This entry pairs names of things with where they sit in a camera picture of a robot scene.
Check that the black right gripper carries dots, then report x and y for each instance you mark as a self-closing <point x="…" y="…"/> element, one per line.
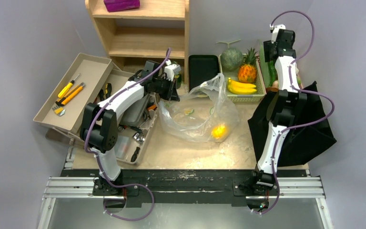
<point x="268" y="52"/>

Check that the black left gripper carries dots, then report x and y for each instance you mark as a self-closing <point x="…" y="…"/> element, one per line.
<point x="171" y="94"/>

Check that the small green toy chili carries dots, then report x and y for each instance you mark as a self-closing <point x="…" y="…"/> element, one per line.
<point x="272" y="73"/>

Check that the green netted toy melon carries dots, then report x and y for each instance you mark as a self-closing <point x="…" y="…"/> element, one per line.
<point x="231" y="58"/>

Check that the clear plastic grocery bag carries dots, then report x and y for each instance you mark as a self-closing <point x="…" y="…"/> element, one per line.
<point x="199" y="112"/>

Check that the yellow toy bell pepper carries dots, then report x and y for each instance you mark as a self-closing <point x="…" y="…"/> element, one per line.
<point x="220" y="131"/>

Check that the black fabric tote bag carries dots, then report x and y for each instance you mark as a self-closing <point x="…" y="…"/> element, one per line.
<point x="302" y="144"/>

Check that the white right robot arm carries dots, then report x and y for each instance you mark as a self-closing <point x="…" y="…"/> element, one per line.
<point x="285" y="107"/>

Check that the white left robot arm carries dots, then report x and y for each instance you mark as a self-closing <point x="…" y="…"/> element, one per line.
<point x="99" y="129"/>

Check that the green perrier glass bottle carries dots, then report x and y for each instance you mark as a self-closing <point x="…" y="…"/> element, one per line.
<point x="178" y="80"/>

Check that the grey plastic tool case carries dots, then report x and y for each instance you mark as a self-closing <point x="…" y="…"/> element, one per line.
<point x="134" y="113"/>

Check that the black plastic tray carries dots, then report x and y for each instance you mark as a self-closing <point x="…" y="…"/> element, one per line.
<point x="202" y="68"/>

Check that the brown toy mushroom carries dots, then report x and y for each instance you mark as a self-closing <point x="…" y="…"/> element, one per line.
<point x="274" y="87"/>

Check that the black yellow large screwdriver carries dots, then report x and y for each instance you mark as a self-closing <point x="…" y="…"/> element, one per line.
<point x="108" y="90"/>

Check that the orange toy pineapple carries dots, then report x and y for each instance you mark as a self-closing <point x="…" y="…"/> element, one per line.
<point x="247" y="72"/>

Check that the wooden shelf unit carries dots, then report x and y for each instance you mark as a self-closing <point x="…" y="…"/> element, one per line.
<point x="129" y="37"/>

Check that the black yellow small screwdriver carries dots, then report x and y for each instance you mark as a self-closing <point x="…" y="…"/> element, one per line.
<point x="101" y="95"/>

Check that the green plastic basket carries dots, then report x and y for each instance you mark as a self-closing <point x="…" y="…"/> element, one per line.
<point x="259" y="82"/>

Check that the beige plastic toolbox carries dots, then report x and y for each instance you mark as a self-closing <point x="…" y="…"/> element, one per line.
<point x="95" y="72"/>

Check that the yellow toy banana lower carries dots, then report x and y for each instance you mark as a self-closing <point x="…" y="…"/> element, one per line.
<point x="240" y="90"/>

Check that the purple box on shelf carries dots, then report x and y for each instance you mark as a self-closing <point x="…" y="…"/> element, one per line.
<point x="121" y="5"/>

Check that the yellow utility knife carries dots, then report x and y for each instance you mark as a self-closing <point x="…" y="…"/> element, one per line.
<point x="69" y="96"/>

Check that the small hex key set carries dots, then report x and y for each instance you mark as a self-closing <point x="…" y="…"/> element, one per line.
<point x="58" y="110"/>

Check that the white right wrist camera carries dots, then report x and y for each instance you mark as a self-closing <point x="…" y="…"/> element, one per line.
<point x="274" y="29"/>

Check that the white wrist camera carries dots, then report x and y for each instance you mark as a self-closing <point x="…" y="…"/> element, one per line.
<point x="172" y="71"/>
<point x="274" y="29"/>

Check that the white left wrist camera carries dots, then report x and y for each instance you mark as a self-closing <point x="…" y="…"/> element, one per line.
<point x="172" y="71"/>

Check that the yellow handle screwdriver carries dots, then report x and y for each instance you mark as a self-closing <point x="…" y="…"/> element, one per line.
<point x="67" y="87"/>

